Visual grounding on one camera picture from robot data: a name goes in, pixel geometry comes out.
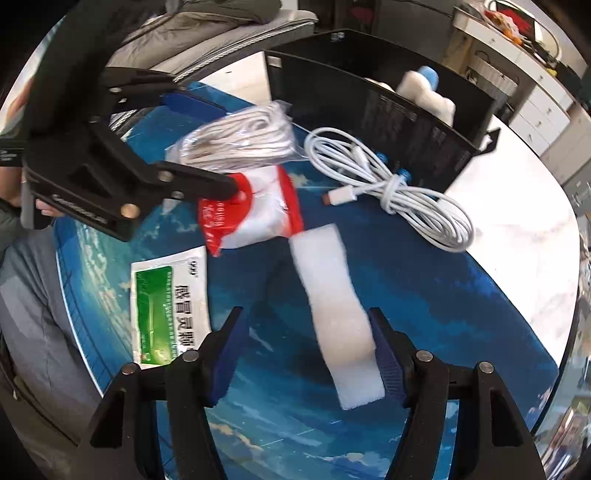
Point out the plastic bag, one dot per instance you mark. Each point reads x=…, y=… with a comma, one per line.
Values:
x=501, y=21

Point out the olive blanket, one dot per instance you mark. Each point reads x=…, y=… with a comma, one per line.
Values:
x=217, y=11

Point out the black cardboard box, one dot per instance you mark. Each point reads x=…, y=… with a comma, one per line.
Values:
x=415, y=134

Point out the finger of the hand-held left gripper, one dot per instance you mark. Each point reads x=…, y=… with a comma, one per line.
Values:
x=189, y=104
x=203, y=182

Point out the white foam strip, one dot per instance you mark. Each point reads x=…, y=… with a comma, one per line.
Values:
x=332, y=300

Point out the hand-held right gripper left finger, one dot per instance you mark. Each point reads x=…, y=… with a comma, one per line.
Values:
x=228, y=355

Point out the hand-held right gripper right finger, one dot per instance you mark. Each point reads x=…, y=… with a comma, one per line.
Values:
x=385, y=360

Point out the white dresser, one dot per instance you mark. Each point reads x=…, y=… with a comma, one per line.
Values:
x=545, y=106

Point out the white plush toy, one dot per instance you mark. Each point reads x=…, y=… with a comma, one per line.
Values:
x=425, y=94

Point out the red and white packet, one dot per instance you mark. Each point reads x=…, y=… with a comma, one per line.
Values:
x=268, y=217

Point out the grey quilted bed mattress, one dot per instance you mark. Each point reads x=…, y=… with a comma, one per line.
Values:
x=207, y=44

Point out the wicker basket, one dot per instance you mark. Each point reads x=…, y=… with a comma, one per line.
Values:
x=494, y=74

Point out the blue sky desk mat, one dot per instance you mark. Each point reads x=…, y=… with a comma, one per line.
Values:
x=415, y=300

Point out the person's grey pants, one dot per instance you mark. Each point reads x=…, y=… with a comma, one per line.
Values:
x=41, y=332

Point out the green and white sachet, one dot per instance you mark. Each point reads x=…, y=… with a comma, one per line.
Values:
x=157, y=304

